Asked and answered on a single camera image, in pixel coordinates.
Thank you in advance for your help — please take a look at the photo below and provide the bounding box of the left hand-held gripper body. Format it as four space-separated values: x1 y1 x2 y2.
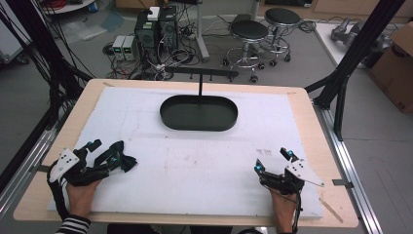
48 145 111 188

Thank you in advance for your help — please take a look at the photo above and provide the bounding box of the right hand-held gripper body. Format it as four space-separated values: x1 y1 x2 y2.
259 158 326 196

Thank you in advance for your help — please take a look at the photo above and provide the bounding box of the black cloth bow tie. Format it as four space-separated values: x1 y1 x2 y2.
94 139 138 174

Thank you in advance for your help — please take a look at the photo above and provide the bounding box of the person's left hand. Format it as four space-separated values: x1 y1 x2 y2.
65 179 102 219

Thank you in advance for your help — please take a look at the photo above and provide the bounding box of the person's right hand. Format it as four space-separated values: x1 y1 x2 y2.
268 189 299 234

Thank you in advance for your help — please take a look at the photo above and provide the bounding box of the grey tape strip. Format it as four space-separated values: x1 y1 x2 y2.
29 164 52 174
331 178 355 190

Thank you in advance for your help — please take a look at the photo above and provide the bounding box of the thin wooden stick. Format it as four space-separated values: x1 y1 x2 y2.
319 196 345 224

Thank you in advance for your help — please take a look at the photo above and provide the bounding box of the white foam mat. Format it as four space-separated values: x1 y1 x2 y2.
46 85 326 219

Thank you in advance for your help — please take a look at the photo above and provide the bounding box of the black oval tray with hanger stand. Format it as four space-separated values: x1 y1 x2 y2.
159 66 240 133

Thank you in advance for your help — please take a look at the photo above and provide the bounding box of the grey power supply unit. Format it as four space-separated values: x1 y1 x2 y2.
111 34 127 61
122 35 138 61

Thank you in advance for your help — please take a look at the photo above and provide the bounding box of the clear plastic sheet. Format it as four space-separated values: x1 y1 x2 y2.
60 19 109 43

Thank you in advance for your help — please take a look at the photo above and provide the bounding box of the black round stool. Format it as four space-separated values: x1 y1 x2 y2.
221 19 271 84
261 7 303 66

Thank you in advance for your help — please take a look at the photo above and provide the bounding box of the black computer tower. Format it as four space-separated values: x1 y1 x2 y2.
133 9 162 57
158 6 179 55

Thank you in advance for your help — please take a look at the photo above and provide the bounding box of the brown cardboard box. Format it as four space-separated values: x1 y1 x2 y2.
367 21 413 115

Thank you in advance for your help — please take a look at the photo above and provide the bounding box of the white box device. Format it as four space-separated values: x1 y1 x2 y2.
146 6 161 22

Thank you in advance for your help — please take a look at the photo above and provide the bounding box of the grey desk leg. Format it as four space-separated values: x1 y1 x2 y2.
194 0 211 63

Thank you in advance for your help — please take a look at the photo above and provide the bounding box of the aluminium rail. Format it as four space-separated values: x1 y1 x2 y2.
312 98 385 234
0 125 64 222

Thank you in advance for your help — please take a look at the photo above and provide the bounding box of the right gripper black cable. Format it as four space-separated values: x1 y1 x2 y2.
290 183 304 234

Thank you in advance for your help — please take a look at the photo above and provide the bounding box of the black frame post with cables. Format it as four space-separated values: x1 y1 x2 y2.
0 0 95 132

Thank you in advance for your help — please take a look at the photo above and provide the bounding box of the tangle of floor cables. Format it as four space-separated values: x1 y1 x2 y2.
102 6 204 82

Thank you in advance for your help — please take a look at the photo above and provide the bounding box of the black frame post with brace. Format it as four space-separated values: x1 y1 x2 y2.
304 0 407 142

